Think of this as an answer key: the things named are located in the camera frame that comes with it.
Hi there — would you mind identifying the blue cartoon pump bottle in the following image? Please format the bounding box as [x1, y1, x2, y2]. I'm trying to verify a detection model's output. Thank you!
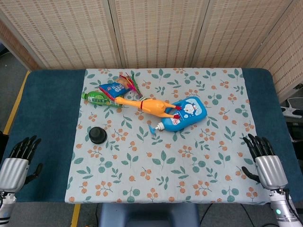
[148, 96, 208, 136]

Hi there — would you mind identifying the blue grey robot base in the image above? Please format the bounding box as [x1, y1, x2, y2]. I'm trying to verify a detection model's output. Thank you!
[98, 202, 201, 227]

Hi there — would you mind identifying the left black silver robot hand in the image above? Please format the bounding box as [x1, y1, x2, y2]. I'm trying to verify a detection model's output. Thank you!
[0, 135, 44, 192]

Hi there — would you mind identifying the blue red snack packet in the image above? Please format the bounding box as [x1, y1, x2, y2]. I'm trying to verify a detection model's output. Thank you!
[98, 79, 133, 99]

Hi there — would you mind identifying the yellow rubber chicken toy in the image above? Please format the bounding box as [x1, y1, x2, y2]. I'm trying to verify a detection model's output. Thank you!
[115, 96, 183, 119]

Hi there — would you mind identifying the white plastic floor stand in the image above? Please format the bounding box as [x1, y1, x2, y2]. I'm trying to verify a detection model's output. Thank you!
[280, 97, 303, 119]

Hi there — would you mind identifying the dark blue table cover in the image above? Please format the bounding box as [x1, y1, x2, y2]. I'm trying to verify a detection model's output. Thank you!
[0, 68, 302, 204]

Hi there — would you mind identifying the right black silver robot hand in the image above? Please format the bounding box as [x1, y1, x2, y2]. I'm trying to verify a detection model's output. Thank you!
[241, 133, 289, 191]

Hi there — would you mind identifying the small black round object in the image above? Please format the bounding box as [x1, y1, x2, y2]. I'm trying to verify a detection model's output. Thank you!
[89, 126, 107, 144]

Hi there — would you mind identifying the woven bamboo screen panel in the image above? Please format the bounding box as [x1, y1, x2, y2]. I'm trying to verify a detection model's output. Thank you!
[108, 0, 210, 69]
[191, 0, 294, 69]
[0, 17, 41, 71]
[247, 0, 303, 103]
[0, 0, 122, 70]

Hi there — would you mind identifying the floral leaf print tablecloth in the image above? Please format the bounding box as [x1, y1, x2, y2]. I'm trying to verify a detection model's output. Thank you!
[64, 68, 266, 205]

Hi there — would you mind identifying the green drink bottle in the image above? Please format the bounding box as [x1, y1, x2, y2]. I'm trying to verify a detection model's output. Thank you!
[81, 91, 124, 109]

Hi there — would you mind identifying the black floor cable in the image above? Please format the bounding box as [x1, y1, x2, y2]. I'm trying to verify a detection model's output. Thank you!
[199, 203, 214, 227]
[238, 203, 253, 227]

